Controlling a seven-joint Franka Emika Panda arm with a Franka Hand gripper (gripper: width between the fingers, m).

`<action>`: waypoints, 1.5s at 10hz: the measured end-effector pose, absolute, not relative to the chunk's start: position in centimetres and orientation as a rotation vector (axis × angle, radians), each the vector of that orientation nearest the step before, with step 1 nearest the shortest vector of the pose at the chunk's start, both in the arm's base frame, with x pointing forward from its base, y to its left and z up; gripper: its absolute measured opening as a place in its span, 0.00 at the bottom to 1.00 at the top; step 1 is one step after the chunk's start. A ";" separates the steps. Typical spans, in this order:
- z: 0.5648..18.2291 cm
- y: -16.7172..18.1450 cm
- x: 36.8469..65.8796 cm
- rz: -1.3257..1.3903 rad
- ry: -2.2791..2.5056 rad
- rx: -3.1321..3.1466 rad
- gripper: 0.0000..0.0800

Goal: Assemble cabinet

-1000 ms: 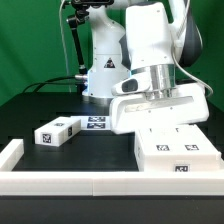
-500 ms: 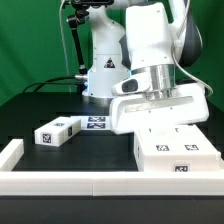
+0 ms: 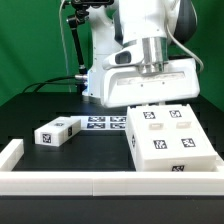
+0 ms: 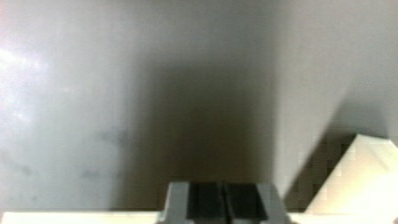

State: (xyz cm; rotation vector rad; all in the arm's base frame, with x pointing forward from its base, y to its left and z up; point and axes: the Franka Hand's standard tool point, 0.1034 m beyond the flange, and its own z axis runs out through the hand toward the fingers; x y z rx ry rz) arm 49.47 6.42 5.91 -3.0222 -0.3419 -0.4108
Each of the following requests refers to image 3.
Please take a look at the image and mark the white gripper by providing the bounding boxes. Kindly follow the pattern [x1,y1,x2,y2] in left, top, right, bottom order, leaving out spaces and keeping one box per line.
[100,58,200,108]

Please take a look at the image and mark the white cabinet body box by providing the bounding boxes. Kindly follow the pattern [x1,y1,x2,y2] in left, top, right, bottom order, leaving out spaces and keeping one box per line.
[125,104,218,172]

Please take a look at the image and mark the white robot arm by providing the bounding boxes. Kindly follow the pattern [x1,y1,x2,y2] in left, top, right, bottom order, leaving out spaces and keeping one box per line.
[82,0,203,107]

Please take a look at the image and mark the white cabinet top block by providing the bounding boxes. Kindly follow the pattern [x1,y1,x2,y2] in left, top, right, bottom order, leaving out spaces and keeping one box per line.
[34,117,81,147]

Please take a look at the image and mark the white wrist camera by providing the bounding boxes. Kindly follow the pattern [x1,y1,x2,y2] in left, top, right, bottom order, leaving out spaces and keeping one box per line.
[102,45,144,70]

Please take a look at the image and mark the white marker base plate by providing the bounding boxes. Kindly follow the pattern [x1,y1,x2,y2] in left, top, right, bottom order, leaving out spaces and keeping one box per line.
[74,116,126,131]

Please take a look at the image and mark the black cables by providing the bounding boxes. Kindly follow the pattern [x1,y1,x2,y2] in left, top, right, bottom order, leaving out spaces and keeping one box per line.
[21,75,88,94]

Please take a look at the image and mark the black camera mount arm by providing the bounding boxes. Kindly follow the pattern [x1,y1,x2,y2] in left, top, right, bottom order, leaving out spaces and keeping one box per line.
[67,0,114,80]

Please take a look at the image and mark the white cable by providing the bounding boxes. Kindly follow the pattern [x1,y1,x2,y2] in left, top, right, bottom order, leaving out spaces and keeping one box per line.
[58,0,73,94]

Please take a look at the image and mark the white U-shaped border frame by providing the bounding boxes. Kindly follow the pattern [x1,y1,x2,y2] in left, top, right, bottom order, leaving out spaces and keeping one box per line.
[0,139,224,196]

